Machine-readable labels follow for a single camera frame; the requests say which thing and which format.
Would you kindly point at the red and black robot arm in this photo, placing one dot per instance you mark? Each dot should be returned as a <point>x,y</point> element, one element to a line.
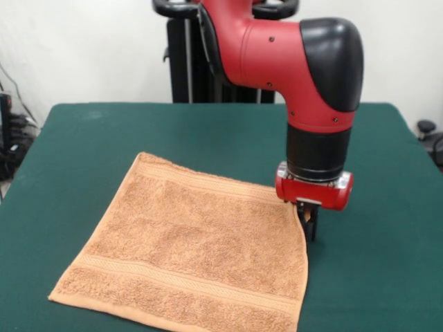
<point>294,69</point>

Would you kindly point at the tan terry cloth towel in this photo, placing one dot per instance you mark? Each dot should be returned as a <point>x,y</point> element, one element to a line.
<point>194,256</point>

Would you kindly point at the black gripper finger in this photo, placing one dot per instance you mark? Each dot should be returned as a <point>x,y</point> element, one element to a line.
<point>311,224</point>
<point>300,216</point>

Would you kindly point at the dark green table cloth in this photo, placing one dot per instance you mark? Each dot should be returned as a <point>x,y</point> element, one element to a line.
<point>363,259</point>

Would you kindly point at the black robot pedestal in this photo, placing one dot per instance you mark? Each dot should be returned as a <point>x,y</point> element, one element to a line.
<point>187,69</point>

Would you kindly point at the black electronics box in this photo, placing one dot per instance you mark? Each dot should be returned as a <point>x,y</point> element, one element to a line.
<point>5,138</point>

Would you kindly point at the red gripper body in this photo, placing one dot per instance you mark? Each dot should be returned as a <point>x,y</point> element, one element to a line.
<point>311,195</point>

